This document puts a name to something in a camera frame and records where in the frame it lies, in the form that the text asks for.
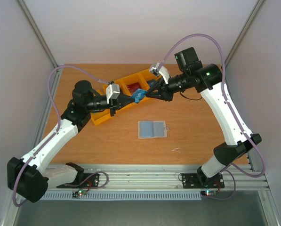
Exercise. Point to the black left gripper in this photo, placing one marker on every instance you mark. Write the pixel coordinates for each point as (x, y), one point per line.
(124, 99)

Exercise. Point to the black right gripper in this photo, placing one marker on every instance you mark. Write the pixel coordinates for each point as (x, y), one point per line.
(164, 90)

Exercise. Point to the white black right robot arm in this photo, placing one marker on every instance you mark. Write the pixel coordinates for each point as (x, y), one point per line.
(207, 80)

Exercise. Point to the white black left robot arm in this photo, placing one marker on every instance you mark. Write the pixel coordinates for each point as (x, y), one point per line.
(29, 176)

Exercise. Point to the blue card in bin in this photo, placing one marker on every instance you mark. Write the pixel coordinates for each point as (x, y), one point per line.
(151, 83)

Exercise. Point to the red VIP card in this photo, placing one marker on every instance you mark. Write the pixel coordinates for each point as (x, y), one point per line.
(133, 87)

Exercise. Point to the left small circuit board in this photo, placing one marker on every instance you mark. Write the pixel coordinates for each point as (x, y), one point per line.
(78, 194)

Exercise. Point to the small circuit board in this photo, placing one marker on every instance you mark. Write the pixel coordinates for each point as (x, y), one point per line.
(209, 192)
(78, 194)

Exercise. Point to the right small circuit board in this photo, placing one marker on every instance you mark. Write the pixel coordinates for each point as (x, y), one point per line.
(209, 192)

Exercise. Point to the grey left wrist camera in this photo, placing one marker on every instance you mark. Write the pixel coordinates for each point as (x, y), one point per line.
(112, 91)

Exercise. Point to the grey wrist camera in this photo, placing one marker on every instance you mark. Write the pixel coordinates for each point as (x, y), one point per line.
(112, 91)
(156, 70)

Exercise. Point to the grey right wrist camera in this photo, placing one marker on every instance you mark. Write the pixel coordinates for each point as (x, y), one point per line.
(156, 70)

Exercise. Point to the aluminium front rail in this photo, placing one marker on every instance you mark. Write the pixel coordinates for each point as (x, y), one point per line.
(132, 177)

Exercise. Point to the aluminium rail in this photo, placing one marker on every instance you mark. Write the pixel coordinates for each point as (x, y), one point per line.
(50, 87)
(132, 177)
(243, 85)

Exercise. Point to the left side aluminium rail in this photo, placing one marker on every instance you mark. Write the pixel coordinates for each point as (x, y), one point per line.
(50, 87)

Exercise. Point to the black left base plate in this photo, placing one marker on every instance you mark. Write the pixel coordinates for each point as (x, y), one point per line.
(87, 179)

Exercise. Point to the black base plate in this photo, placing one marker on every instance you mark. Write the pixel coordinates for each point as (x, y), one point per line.
(191, 181)
(87, 179)

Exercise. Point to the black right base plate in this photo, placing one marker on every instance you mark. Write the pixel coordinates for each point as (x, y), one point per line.
(191, 181)

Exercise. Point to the grey slotted cable duct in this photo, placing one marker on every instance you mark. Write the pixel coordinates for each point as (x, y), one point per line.
(125, 196)

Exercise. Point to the right side aluminium rail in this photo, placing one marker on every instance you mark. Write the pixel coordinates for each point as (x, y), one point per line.
(243, 85)

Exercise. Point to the right rear aluminium frame post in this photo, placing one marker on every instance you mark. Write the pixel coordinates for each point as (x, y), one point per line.
(244, 30)

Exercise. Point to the aluminium frame post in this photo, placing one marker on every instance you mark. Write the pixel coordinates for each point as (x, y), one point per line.
(25, 10)
(244, 30)

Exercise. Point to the left rear aluminium frame post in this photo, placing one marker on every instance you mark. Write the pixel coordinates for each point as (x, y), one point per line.
(25, 10)

